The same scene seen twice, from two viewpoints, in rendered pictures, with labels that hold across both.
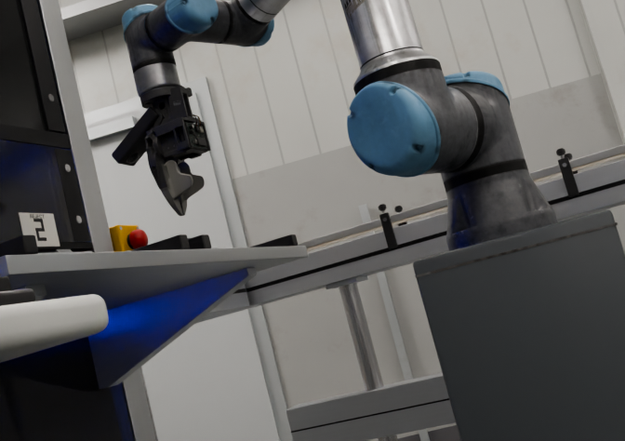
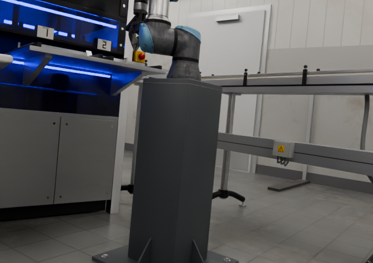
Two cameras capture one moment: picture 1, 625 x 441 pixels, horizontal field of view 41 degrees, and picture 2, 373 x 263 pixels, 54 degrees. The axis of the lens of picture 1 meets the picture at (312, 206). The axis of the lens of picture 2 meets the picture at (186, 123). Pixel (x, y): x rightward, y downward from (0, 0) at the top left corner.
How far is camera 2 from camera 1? 1.05 m
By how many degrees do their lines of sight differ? 30
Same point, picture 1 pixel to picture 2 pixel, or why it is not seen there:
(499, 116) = (187, 42)
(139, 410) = (123, 105)
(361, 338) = (228, 114)
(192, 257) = (102, 61)
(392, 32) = (154, 8)
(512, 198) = (179, 69)
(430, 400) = (240, 142)
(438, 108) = (155, 35)
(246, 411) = not seen: hidden behind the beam
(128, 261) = (74, 56)
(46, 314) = not seen: outside the picture
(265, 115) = (289, 25)
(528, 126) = not seen: outside the picture
